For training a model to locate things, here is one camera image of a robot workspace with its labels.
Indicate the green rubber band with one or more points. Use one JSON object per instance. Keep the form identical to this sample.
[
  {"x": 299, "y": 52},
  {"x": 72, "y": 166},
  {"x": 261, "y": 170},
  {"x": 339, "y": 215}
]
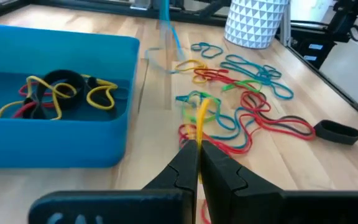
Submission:
[
  {"x": 244, "y": 83},
  {"x": 188, "y": 115}
]

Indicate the red rubber band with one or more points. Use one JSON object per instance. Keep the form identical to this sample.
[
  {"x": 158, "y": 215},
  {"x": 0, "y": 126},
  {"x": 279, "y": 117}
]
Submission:
[
  {"x": 222, "y": 149},
  {"x": 275, "y": 124},
  {"x": 26, "y": 107},
  {"x": 211, "y": 73}
]

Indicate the wide black rubber band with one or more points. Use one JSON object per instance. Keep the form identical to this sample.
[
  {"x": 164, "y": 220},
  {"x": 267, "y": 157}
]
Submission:
[
  {"x": 37, "y": 112},
  {"x": 73, "y": 79},
  {"x": 337, "y": 138},
  {"x": 92, "y": 83}
]

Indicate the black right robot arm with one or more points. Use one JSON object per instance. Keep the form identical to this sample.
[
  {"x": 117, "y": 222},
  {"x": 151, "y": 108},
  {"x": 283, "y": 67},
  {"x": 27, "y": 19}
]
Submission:
[{"x": 343, "y": 18}]

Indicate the succulent in white patterned pot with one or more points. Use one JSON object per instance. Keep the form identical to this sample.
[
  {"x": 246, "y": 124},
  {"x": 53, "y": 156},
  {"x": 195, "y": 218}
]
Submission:
[{"x": 253, "y": 25}]

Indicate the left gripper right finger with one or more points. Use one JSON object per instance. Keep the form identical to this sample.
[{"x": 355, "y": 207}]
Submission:
[{"x": 259, "y": 208}]

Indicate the dark brown rubber band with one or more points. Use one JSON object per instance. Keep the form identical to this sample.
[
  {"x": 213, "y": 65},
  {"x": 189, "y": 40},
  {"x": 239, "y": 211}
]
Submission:
[{"x": 291, "y": 117}]

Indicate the teal plastic bin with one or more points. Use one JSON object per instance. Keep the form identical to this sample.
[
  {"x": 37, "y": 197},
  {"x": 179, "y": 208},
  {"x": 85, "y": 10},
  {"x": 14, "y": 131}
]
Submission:
[{"x": 57, "y": 146}]

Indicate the yellow rubber band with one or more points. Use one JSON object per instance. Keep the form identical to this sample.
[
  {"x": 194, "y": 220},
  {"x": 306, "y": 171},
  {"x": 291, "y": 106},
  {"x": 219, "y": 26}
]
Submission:
[
  {"x": 54, "y": 93},
  {"x": 191, "y": 61},
  {"x": 201, "y": 118},
  {"x": 99, "y": 107}
]

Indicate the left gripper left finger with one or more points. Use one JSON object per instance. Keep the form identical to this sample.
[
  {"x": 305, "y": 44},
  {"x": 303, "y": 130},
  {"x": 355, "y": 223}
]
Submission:
[{"x": 135, "y": 208}]

